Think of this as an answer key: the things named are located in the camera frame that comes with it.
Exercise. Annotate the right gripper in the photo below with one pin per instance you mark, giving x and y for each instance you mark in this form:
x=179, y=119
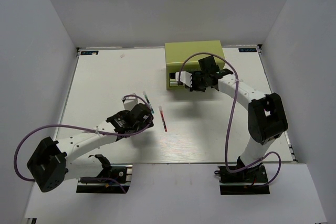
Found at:
x=194, y=87

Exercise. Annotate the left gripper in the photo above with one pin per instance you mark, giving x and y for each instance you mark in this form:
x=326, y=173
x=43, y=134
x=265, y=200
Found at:
x=145, y=124

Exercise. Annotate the green metal drawer box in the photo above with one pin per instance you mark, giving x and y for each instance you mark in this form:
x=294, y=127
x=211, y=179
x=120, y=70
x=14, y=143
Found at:
x=177, y=52

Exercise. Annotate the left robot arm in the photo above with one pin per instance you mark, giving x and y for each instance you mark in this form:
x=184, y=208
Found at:
x=51, y=161

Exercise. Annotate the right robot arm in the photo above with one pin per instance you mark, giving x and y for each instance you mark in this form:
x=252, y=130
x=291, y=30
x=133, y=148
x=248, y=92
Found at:
x=266, y=116

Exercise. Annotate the green pen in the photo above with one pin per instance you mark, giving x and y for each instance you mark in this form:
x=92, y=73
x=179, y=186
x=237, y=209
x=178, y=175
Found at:
x=148, y=102

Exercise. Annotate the red pen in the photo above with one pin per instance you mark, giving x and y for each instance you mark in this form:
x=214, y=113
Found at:
x=162, y=118

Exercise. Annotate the right corner label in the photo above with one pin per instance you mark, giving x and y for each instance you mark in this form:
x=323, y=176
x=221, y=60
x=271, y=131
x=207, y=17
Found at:
x=247, y=49

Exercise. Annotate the corner label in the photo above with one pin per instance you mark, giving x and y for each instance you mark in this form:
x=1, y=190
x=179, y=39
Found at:
x=247, y=49
x=91, y=52

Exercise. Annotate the left corner label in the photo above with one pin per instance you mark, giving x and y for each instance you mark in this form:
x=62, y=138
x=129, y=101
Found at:
x=91, y=52

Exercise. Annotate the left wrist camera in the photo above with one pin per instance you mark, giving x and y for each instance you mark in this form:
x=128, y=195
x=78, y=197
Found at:
x=129, y=101

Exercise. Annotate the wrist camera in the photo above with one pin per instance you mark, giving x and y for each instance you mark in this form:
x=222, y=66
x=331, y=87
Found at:
x=129, y=101
x=183, y=78

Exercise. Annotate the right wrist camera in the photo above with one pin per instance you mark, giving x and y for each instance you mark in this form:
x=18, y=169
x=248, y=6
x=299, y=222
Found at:
x=183, y=78

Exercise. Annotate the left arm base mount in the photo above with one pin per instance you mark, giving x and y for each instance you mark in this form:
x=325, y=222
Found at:
x=112, y=179

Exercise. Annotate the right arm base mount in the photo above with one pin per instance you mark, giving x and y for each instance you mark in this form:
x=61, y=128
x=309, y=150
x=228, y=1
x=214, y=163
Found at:
x=248, y=182

